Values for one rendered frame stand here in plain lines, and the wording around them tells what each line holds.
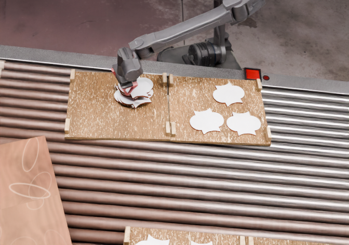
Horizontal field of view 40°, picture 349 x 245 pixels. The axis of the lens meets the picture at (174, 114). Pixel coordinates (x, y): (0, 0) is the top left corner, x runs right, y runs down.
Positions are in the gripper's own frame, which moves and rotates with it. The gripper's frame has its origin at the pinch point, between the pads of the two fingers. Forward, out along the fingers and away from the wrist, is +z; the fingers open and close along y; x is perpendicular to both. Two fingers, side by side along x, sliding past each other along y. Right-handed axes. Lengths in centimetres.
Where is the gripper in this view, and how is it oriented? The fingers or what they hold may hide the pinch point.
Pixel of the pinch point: (123, 87)
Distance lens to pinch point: 193.2
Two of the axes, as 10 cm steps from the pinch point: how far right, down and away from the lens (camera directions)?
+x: 8.9, -3.0, 3.5
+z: -1.0, 6.2, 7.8
